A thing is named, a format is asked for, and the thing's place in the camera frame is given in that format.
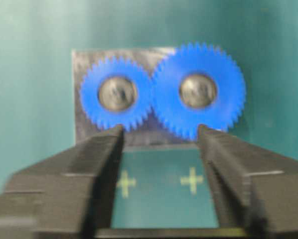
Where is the teal table mat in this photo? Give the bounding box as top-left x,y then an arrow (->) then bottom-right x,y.
111,146 -> 219,229

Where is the small blue gear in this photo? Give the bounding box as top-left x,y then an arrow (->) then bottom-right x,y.
79,57 -> 153,131

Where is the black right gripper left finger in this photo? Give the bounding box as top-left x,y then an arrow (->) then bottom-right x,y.
0,125 -> 124,239

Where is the large blue gear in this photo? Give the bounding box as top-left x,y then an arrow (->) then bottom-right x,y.
152,43 -> 246,140

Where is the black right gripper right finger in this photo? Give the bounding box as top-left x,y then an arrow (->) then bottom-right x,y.
197,124 -> 298,239

